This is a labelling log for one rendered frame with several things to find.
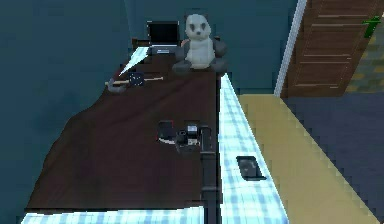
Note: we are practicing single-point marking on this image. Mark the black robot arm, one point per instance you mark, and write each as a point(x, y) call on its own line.
point(209, 173)

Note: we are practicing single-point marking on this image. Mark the black flat device red edge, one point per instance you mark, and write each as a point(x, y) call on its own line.
point(165, 130)

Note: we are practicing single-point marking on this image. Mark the dark brown blanket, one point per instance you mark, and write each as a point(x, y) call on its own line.
point(126, 146)

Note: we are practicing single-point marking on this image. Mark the dark blue dotted box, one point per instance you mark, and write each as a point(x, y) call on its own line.
point(136, 79)

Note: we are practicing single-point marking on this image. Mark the bed with blue checked sheet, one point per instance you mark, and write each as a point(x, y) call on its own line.
point(240, 146)

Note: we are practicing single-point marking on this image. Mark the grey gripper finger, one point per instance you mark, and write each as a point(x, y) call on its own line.
point(166, 141)

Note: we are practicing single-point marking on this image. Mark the black mobile phone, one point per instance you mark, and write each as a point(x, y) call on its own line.
point(250, 168)

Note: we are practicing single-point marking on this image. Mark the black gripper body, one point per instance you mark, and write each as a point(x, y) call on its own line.
point(181, 138)

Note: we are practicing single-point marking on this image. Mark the black laptop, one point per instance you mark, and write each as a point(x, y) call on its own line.
point(163, 33)

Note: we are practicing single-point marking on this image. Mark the grey and white panda toy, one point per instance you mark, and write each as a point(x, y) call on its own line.
point(200, 50)

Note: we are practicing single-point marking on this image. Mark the brown wooden room door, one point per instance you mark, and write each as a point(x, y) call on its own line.
point(326, 50)

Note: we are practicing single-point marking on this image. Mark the grey curved object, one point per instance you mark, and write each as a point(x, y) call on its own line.
point(116, 88)

